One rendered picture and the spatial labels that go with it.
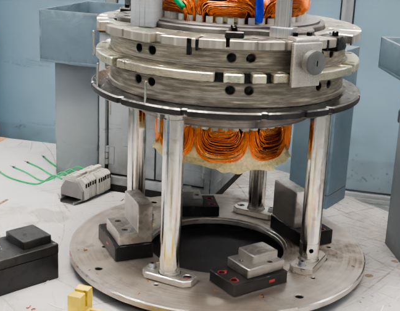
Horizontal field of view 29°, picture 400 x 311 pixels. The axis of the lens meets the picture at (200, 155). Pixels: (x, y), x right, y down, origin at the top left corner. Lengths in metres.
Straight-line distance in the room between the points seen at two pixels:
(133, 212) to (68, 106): 0.38
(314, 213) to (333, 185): 0.30
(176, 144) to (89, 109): 0.45
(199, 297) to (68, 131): 0.52
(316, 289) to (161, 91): 0.30
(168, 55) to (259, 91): 0.11
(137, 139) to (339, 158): 0.36
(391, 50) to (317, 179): 0.24
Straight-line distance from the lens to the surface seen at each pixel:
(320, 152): 0.93
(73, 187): 1.22
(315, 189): 0.95
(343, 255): 1.03
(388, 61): 1.10
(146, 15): 0.87
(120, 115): 1.25
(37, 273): 0.97
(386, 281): 1.03
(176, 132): 0.86
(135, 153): 1.05
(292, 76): 0.82
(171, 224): 0.89
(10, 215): 1.19
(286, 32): 0.83
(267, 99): 0.84
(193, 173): 1.22
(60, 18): 1.27
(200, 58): 0.83
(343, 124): 1.24
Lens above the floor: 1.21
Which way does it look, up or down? 17 degrees down
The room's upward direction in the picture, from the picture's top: 3 degrees clockwise
